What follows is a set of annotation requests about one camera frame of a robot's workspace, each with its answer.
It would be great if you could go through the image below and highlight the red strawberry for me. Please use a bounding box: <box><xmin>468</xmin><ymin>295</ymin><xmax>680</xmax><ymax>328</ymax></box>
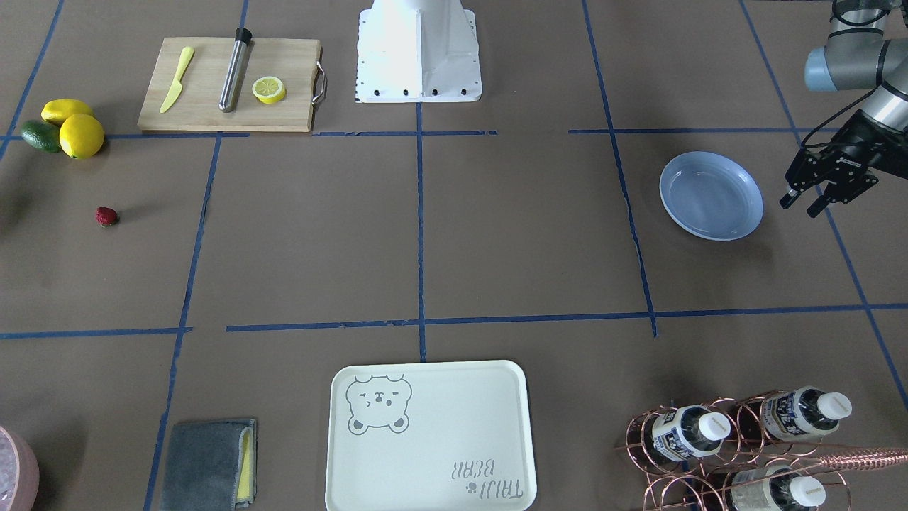
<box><xmin>94</xmin><ymin>207</ymin><xmax>121</xmax><ymax>229</ymax></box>

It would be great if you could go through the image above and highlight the pink bowl of ice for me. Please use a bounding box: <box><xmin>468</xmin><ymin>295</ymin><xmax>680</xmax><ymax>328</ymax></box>
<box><xmin>1</xmin><ymin>427</ymin><xmax>40</xmax><ymax>510</ymax></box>

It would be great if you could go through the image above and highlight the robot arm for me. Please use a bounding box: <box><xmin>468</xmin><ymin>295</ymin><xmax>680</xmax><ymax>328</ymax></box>
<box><xmin>780</xmin><ymin>1</ymin><xmax>907</xmax><ymax>217</ymax></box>

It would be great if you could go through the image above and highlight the blue round plate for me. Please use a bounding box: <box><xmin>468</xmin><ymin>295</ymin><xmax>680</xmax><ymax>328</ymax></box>
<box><xmin>658</xmin><ymin>151</ymin><xmax>763</xmax><ymax>242</ymax></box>

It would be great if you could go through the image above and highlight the tea bottle middle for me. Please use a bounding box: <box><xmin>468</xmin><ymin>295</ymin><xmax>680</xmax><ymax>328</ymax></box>
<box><xmin>642</xmin><ymin>405</ymin><xmax>732</xmax><ymax>466</ymax></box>

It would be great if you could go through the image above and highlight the large yellow lemon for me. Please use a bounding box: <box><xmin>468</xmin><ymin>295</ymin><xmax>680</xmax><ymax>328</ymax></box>
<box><xmin>60</xmin><ymin>114</ymin><xmax>105</xmax><ymax>159</ymax></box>

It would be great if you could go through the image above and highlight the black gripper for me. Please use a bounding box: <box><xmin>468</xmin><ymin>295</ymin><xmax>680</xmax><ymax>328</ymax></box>
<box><xmin>780</xmin><ymin>110</ymin><xmax>907</xmax><ymax>218</ymax></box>

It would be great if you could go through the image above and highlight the cream bear tray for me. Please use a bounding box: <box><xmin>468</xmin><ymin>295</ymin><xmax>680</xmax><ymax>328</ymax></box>
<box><xmin>325</xmin><ymin>360</ymin><xmax>538</xmax><ymax>510</ymax></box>

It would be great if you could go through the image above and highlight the half lemon slice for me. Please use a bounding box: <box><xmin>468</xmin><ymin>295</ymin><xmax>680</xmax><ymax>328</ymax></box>
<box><xmin>252</xmin><ymin>77</ymin><xmax>287</xmax><ymax>104</ymax></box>

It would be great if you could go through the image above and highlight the yellow plastic knife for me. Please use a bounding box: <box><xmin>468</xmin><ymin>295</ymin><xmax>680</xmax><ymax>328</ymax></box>
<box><xmin>159</xmin><ymin>46</ymin><xmax>195</xmax><ymax>114</ymax></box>

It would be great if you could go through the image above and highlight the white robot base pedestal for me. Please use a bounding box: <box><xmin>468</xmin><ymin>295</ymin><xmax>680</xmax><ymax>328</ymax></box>
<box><xmin>355</xmin><ymin>1</ymin><xmax>483</xmax><ymax>104</ymax></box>

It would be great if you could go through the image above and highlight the tea bottle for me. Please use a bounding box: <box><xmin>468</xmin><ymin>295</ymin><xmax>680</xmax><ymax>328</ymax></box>
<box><xmin>726</xmin><ymin>465</ymin><xmax>827</xmax><ymax>510</ymax></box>
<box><xmin>759</xmin><ymin>386</ymin><xmax>853</xmax><ymax>442</ymax></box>
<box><xmin>642</xmin><ymin>405</ymin><xmax>732</xmax><ymax>466</ymax></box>

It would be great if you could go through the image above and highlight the grey folded cloth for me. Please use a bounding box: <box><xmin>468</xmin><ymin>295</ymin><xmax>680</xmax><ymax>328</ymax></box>
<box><xmin>160</xmin><ymin>417</ymin><xmax>258</xmax><ymax>510</ymax></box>

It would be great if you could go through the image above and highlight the copper wire bottle rack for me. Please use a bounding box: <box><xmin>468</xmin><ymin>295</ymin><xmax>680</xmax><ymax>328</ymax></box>
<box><xmin>617</xmin><ymin>386</ymin><xmax>847</xmax><ymax>510</ymax></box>

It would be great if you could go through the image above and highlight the green lime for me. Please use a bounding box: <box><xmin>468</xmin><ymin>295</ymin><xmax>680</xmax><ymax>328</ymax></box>
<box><xmin>20</xmin><ymin>120</ymin><xmax>62</xmax><ymax>154</ymax></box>

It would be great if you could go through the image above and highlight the copper spiral bar spoon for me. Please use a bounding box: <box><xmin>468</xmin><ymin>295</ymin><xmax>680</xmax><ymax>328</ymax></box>
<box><xmin>778</xmin><ymin>449</ymin><xmax>907</xmax><ymax>471</ymax></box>

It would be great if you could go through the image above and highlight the wooden cutting board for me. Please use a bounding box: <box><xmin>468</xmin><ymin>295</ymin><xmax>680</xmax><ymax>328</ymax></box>
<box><xmin>137</xmin><ymin>37</ymin><xmax>328</xmax><ymax>133</ymax></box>

